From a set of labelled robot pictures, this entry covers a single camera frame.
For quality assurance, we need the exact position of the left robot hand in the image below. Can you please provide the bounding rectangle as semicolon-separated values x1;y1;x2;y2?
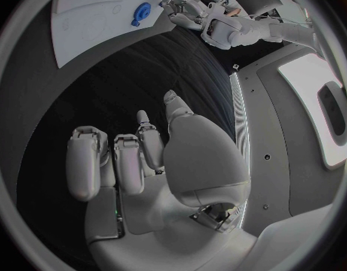
160;0;210;31

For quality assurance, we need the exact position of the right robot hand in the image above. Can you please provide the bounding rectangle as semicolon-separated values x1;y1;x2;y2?
66;89;259;271

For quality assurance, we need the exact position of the white task board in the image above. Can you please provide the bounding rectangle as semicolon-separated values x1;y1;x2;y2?
50;0;190;69

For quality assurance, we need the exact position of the blue gear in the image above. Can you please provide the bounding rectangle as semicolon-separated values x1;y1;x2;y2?
131;2;152;22

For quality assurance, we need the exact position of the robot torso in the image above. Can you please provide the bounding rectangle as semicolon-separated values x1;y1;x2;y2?
228;42;347;238

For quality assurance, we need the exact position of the dark monitor screen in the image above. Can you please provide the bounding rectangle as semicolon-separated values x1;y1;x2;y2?
237;0;284;17

